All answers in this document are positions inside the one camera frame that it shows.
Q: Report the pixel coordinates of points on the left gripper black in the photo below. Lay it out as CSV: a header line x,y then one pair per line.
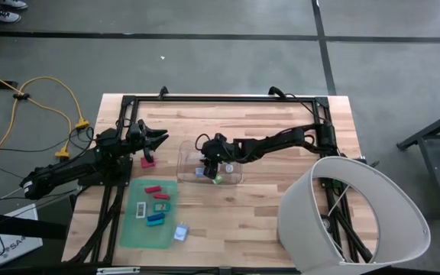
x,y
136,139

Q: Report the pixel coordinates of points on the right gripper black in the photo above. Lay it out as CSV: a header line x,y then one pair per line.
x,y
220,149

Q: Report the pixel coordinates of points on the green cube charger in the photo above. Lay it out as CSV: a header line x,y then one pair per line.
x,y
217,180

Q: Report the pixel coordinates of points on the light blue plug charger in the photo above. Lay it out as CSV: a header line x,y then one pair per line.
x,y
199,172
181,233

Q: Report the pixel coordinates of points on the white cube charger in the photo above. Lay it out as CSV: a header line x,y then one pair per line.
x,y
229,168

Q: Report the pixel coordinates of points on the red plastic bar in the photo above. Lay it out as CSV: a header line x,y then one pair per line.
x,y
161,196
153,189

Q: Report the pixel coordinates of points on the teal framed small gadget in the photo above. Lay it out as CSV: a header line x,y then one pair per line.
x,y
161,206

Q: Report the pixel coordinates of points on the blue plastic bar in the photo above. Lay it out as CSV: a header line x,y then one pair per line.
x,y
156,217

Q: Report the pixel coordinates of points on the white framed small gadget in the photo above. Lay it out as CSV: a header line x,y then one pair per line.
x,y
141,210

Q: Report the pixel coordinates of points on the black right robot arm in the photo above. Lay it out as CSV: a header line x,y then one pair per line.
x,y
281,139

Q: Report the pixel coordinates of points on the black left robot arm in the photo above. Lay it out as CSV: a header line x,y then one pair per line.
x,y
71,168

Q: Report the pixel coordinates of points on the clear plastic bin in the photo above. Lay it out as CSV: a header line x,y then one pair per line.
x,y
185,172

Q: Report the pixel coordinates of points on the dark red block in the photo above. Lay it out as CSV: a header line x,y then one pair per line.
x,y
145,165

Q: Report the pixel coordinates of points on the teal translucent tray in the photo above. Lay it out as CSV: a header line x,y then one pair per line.
x,y
132,229

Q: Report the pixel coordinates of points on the white lamp shade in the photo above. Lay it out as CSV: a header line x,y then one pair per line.
x,y
304,214

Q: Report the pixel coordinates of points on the black metal beam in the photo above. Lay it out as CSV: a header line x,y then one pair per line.
x,y
21,228

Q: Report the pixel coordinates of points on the white printed box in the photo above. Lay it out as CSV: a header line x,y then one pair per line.
x,y
17,237

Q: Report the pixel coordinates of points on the person's foot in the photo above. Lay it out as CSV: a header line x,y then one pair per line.
x,y
13,4
6,16

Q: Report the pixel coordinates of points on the black metal stand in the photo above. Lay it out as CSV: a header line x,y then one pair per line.
x,y
438,179

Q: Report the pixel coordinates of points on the black frame clamp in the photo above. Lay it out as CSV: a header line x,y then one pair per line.
x,y
276,91
162,91

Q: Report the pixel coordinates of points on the silver metal bracket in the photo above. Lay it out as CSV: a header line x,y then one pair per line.
x,y
117,270

